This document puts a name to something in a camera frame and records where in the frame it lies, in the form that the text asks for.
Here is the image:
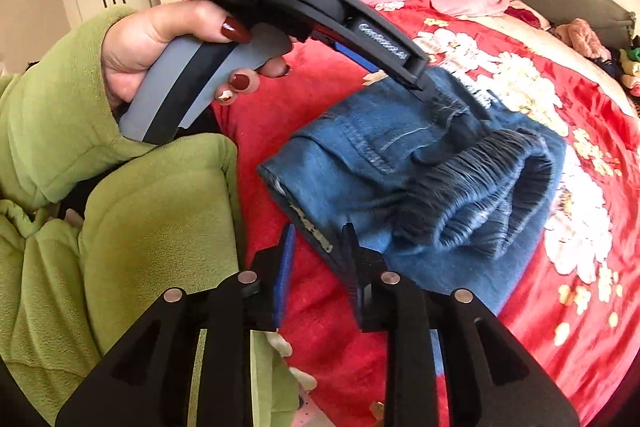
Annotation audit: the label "pile of folded clothes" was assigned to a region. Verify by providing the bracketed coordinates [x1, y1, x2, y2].
[617, 34, 640, 98]

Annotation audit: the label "person's green fleece robe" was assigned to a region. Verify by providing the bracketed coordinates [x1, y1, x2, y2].
[0, 132, 301, 427]

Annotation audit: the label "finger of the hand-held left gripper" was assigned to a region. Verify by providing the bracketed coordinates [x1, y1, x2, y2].
[344, 6, 437, 104]
[334, 40, 379, 74]

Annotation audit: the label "dark red cloth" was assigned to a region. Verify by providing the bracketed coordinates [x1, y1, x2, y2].
[505, 2, 546, 28]

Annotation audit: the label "blue denim pants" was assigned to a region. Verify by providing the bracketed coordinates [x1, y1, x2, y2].
[257, 67, 568, 315]

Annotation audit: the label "person's left hand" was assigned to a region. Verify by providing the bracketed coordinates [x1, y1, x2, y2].
[102, 1, 292, 106]

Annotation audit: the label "red floral blanket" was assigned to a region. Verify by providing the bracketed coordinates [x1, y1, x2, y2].
[210, 0, 640, 427]

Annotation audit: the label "pink fuzzy garment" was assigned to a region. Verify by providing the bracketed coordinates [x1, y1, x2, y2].
[552, 18, 608, 60]

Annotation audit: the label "person's left forearm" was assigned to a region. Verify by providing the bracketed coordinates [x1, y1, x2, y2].
[0, 4, 166, 212]

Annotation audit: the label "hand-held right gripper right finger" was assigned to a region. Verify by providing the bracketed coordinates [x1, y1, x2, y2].
[342, 223, 581, 427]

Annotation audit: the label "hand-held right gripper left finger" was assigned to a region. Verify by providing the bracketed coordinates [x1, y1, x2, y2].
[55, 223, 297, 427]

